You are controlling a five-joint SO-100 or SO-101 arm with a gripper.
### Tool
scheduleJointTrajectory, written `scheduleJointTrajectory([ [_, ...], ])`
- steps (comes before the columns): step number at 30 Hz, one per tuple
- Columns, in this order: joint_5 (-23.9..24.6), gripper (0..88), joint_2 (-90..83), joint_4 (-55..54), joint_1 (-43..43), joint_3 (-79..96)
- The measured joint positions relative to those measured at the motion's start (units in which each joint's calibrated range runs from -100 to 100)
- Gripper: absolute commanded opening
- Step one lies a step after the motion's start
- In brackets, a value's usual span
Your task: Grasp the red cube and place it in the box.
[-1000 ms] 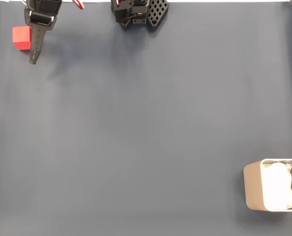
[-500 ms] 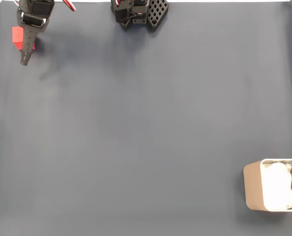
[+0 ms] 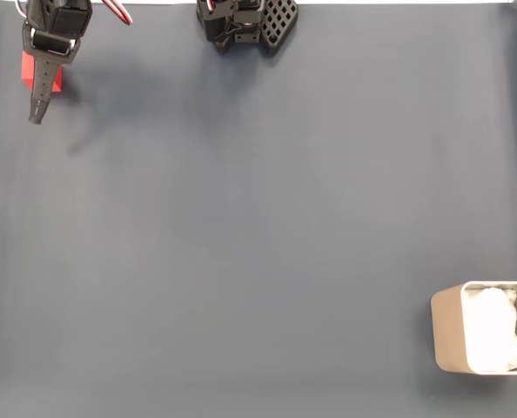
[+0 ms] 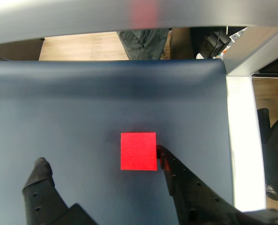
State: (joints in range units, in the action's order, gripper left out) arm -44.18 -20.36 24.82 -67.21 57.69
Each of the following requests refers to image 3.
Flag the dark blue table mat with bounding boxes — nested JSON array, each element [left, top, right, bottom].
[[0, 3, 517, 418]]

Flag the white crumpled cloth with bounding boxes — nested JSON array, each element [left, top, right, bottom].
[[460, 285, 517, 374]]

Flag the red cube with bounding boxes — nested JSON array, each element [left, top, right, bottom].
[[21, 50, 64, 93]]

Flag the beige metal box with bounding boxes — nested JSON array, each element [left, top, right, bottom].
[[430, 280, 517, 376]]

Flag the red white servo cable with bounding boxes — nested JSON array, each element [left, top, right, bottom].
[[101, 0, 132, 26]]

